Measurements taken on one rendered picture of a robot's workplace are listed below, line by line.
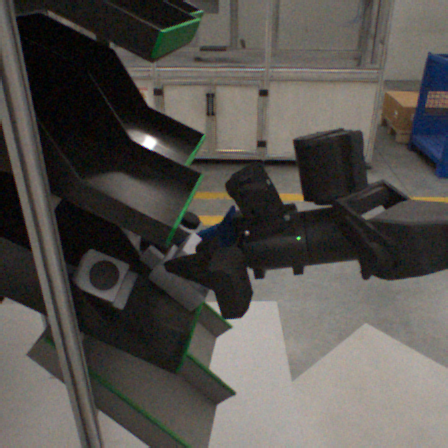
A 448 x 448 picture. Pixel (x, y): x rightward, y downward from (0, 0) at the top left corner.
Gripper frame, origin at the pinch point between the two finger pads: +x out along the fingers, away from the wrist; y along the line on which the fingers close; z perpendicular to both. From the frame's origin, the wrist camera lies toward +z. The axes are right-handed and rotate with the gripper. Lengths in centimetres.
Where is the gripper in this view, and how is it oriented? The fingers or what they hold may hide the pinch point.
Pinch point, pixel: (200, 252)
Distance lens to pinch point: 50.2
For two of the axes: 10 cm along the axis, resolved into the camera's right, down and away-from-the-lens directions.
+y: -2.1, 4.4, -8.7
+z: -2.5, -8.9, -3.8
